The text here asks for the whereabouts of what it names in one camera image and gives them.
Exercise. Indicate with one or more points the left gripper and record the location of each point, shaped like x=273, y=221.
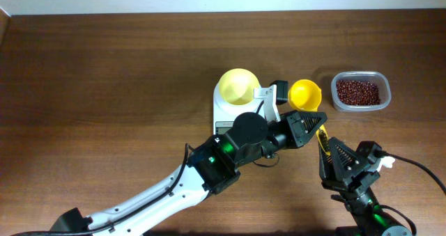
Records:
x=294, y=130

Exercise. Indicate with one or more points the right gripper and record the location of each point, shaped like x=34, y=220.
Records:
x=349, y=180

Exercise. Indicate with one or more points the yellow plastic measuring scoop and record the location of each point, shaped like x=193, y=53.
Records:
x=305, y=95

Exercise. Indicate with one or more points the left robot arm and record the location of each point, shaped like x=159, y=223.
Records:
x=205, y=171

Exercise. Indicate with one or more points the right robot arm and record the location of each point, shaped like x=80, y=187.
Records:
x=369, y=215

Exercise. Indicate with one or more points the pale yellow plastic bowl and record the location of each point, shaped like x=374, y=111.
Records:
x=237, y=85

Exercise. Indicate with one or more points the white digital kitchen scale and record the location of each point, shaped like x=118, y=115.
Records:
x=224, y=113

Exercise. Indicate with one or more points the red adzuki beans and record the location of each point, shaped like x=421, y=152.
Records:
x=357, y=93

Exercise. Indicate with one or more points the clear plastic food container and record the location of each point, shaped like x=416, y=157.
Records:
x=374, y=77

